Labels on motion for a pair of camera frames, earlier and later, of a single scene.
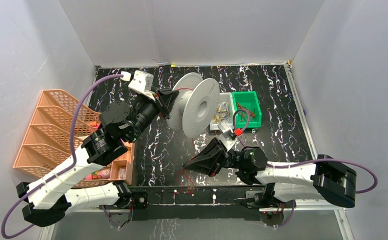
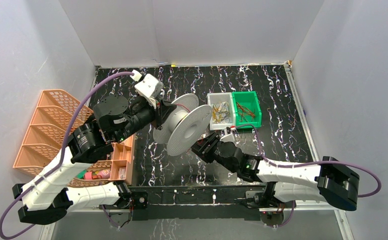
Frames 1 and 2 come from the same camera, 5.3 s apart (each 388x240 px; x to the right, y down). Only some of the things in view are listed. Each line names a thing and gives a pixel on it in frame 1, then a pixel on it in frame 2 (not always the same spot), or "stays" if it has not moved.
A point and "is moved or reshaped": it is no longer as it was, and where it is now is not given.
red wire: [177, 174] is moved or reshaped
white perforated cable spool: [196, 108] → [183, 124]
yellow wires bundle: [222, 112] stays
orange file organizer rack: [47, 147] stays
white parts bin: [226, 113] stays
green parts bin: [248, 100] stays
